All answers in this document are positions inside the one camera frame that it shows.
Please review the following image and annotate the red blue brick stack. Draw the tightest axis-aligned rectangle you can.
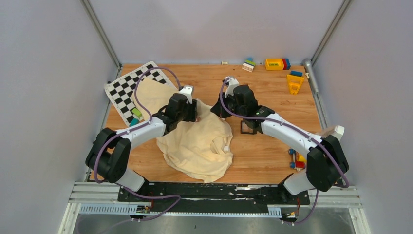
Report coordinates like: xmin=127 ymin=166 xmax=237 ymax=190
xmin=282 ymin=58 xmax=291 ymax=70

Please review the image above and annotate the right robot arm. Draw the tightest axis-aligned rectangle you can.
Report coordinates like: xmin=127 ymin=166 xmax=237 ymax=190
xmin=211 ymin=81 xmax=350 ymax=204

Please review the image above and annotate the teal block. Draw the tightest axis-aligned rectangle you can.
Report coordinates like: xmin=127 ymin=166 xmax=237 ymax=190
xmin=129 ymin=118 xmax=140 ymax=127

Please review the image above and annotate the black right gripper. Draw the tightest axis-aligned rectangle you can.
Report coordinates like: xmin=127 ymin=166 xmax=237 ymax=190
xmin=211 ymin=91 xmax=246 ymax=119

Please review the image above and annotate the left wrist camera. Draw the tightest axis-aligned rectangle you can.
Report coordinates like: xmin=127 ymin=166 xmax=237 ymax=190
xmin=179 ymin=85 xmax=194 ymax=104

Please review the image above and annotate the colourful toy car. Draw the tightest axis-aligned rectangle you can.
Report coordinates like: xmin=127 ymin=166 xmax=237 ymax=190
xmin=288 ymin=148 xmax=306 ymax=171

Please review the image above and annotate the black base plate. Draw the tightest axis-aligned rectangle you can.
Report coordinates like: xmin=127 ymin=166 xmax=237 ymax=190
xmin=117 ymin=181 xmax=311 ymax=214

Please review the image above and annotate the cream yellow garment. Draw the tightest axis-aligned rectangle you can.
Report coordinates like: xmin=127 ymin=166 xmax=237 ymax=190
xmin=132 ymin=78 xmax=233 ymax=183

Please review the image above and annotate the black framed magnifier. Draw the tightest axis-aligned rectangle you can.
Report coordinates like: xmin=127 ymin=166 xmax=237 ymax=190
xmin=240 ymin=120 xmax=257 ymax=135

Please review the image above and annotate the blue toy brick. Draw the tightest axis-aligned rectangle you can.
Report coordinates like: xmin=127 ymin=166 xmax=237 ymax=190
xmin=290 ymin=70 xmax=303 ymax=77

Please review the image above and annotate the purple cable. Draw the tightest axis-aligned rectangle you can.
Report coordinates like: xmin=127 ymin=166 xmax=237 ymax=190
xmin=219 ymin=77 xmax=350 ymax=225
xmin=93 ymin=66 xmax=194 ymax=223

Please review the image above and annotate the yellow toy bin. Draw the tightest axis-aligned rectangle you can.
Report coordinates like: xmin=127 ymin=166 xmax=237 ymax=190
xmin=264 ymin=58 xmax=285 ymax=71

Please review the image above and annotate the white toy brick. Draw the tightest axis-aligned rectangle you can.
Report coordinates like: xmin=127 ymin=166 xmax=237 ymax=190
xmin=242 ymin=62 xmax=255 ymax=72

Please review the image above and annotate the green blue brick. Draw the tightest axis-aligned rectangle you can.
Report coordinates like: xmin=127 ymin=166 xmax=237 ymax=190
xmin=244 ymin=57 xmax=256 ymax=67

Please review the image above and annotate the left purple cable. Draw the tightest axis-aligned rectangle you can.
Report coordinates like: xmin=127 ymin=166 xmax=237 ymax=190
xmin=93 ymin=66 xmax=194 ymax=223

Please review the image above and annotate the lime green block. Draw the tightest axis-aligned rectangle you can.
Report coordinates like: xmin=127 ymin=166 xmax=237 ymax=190
xmin=131 ymin=108 xmax=143 ymax=119

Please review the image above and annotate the grey metal cylinder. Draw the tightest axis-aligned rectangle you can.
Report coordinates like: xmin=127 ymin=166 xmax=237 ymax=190
xmin=302 ymin=58 xmax=319 ymax=93

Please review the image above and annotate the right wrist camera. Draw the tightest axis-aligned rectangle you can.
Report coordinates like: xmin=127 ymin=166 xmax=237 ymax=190
xmin=224 ymin=77 xmax=239 ymax=97

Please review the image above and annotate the yellow toy frame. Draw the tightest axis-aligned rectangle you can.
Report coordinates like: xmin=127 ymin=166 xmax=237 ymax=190
xmin=287 ymin=75 xmax=304 ymax=95

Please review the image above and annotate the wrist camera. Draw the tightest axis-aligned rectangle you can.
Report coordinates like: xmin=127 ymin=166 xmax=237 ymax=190
xmin=224 ymin=77 xmax=239 ymax=97
xmin=179 ymin=85 xmax=194 ymax=104

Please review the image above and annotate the black white chessboard mat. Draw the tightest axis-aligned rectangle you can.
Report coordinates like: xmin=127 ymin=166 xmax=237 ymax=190
xmin=104 ymin=61 xmax=176 ymax=127

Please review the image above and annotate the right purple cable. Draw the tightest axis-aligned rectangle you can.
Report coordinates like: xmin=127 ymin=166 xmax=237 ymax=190
xmin=219 ymin=77 xmax=350 ymax=225

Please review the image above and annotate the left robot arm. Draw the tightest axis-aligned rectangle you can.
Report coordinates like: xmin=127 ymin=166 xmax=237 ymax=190
xmin=85 ymin=93 xmax=198 ymax=201

